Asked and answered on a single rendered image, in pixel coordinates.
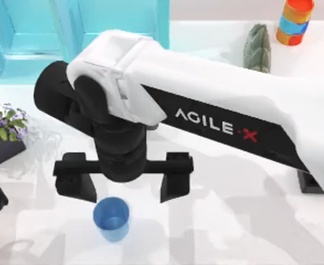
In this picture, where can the blue cup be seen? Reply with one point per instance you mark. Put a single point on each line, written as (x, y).
(111, 220)

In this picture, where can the clear plastic cup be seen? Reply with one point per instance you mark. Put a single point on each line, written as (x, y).
(44, 146)

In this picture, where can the purple flower plant pot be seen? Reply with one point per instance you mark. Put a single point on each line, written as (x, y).
(4, 129)

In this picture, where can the small black box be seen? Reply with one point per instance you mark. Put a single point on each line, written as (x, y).
(309, 183)

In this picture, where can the light blue rack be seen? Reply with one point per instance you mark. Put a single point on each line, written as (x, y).
(26, 41)

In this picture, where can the stack of coloured rings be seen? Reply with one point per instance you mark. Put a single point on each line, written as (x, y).
(294, 25)

